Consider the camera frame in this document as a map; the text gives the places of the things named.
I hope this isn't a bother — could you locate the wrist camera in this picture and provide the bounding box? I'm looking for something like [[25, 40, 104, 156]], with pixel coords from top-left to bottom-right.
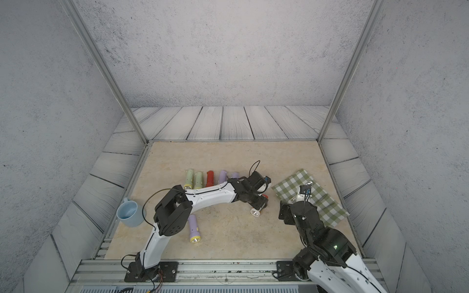
[[255, 172, 271, 190], [291, 184, 312, 203]]

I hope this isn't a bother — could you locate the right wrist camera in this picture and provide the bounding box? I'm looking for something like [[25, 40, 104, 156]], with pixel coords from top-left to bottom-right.
[[291, 184, 312, 203]]

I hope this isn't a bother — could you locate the right aluminium frame post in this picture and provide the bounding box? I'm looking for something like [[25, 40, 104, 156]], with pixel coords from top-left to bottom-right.
[[317, 0, 386, 144]]

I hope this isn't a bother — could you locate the light blue mug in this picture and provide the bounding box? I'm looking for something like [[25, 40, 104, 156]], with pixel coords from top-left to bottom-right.
[[116, 198, 146, 228]]

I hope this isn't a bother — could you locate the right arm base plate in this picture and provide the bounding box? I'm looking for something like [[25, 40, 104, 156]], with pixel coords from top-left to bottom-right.
[[272, 260, 332, 283]]

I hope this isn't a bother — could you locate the aluminium frame post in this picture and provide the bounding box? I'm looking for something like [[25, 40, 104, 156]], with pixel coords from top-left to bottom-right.
[[317, 0, 386, 144], [60, 0, 149, 146]]

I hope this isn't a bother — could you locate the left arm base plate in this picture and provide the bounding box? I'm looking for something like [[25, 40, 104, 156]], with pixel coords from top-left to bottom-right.
[[124, 261, 179, 283]]

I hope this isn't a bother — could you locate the red flashlight all red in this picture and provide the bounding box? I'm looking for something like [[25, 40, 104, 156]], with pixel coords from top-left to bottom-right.
[[206, 170, 214, 187]]

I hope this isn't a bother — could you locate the green flashlight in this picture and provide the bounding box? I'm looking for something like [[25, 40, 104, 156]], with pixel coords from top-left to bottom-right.
[[183, 168, 194, 189], [194, 172, 203, 189]]

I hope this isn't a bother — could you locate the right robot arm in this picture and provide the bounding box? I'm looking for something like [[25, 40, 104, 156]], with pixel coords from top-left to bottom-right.
[[272, 201, 386, 293]]

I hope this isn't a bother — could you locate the green checkered cloth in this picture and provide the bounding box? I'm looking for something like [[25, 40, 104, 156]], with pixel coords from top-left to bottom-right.
[[272, 169, 349, 228]]

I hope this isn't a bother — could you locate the left aluminium frame post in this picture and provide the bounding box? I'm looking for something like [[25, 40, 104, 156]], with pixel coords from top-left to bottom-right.
[[60, 0, 149, 146]]

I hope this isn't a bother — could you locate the aluminium mounting rail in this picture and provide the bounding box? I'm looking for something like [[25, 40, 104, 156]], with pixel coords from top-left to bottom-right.
[[65, 258, 389, 293]]

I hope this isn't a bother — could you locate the red flashlight white rim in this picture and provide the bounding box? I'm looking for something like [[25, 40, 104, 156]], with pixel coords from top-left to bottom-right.
[[250, 194, 268, 217]]

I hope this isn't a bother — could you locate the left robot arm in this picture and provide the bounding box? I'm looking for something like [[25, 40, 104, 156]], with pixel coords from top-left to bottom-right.
[[127, 171, 271, 280]]

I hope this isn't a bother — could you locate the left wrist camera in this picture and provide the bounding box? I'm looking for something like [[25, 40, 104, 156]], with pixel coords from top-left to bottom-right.
[[255, 172, 271, 190]]

